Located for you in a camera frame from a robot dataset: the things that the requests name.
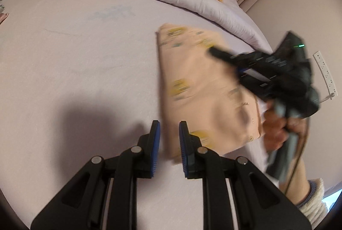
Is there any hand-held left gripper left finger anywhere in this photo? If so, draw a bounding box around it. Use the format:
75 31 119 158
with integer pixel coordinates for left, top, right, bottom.
30 120 161 230

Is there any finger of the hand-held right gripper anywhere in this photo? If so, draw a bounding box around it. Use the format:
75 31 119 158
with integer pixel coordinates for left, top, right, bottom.
208 46 257 73

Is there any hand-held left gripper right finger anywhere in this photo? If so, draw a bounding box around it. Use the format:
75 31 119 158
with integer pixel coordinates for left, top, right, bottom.
178 120 313 230

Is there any orange printed long-sleeve shirt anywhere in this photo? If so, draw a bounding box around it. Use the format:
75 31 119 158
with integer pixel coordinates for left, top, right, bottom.
156 22 265 165

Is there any person's right forearm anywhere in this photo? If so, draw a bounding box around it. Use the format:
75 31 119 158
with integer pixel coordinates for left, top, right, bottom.
283 158 330 223

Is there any person's right hand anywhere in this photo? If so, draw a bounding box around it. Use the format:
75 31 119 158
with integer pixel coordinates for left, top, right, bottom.
262 100 305 154

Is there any white power strip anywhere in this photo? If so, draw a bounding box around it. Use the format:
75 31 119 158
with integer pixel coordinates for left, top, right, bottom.
313 51 338 100

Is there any bed with pink sheet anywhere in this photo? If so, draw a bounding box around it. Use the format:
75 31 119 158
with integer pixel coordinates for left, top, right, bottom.
0 0 284 230

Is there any black cable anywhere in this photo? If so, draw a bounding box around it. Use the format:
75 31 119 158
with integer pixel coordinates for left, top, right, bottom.
283 118 312 194

